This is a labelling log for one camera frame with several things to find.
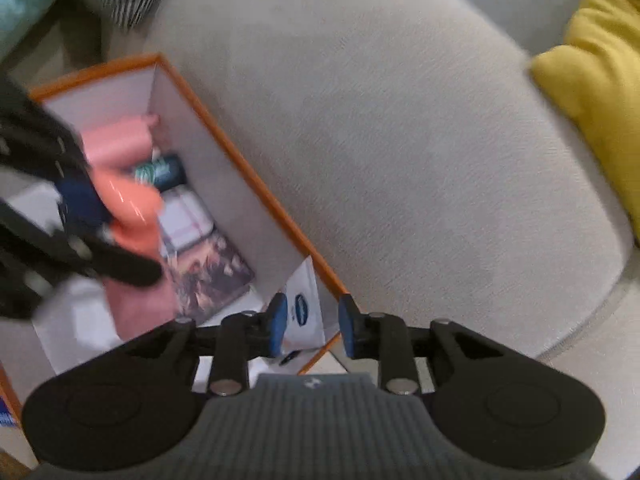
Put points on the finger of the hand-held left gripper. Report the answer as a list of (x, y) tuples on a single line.
[(82, 200), (125, 267)]

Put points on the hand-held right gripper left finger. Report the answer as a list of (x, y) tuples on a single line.
[(277, 325)]

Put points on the plaid patterned box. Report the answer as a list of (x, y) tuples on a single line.
[(185, 220)]

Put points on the pink cylindrical container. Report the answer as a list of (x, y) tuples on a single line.
[(120, 142)]

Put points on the white cream tube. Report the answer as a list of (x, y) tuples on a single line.
[(307, 305)]

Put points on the pink pump bottle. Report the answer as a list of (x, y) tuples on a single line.
[(135, 210)]

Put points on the dark shampoo bottle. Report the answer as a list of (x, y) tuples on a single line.
[(162, 172)]

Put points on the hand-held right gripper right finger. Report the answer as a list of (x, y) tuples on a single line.
[(348, 327)]

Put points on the orange cardboard box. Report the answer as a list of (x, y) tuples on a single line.
[(220, 170)]

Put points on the floral patterned box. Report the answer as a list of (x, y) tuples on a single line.
[(210, 275)]

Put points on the yellow pillow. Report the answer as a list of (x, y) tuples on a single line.
[(600, 85)]

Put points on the beige sofa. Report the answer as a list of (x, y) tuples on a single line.
[(375, 135)]

